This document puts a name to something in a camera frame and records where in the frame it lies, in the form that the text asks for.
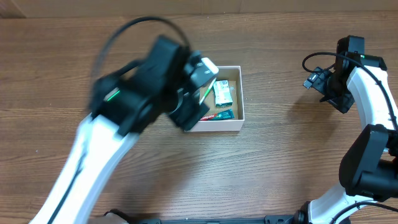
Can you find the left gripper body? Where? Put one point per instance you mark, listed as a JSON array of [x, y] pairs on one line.
[[188, 105]]

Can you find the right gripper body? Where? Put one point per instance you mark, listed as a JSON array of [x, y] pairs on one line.
[[336, 89]]

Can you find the green white toothbrush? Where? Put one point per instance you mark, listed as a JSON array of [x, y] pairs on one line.
[[207, 91]]

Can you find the green white soap bar box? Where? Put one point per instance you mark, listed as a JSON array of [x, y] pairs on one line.
[[223, 96]]

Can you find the Colgate toothpaste tube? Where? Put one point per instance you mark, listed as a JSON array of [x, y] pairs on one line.
[[221, 115]]

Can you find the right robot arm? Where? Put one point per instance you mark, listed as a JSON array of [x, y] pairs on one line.
[[368, 170]]

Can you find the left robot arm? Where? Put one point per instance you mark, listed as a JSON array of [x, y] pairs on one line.
[[123, 104]]

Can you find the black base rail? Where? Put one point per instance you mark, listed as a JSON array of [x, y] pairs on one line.
[[268, 219]]

